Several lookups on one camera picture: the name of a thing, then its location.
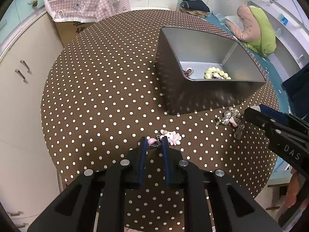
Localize cream bead bracelet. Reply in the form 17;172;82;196
204;67;232;80

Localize right hand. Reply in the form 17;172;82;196
284;168;300;208

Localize brown polka dot tablecloth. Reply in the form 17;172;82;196
29;10;280;231

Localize silver metal tin box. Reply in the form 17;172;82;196
155;26;266;115

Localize green and pink pillow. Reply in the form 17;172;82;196
225;5;277;58

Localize folded dark clothes stack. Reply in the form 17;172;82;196
180;0;211;18

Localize cardboard box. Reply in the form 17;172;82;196
55;21;93;47

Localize pink checkered cloth cover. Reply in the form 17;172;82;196
43;0;130;23

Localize mint green drawers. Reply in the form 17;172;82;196
1;0;44;44

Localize beige cabinet with handles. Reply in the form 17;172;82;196
1;12;63;231

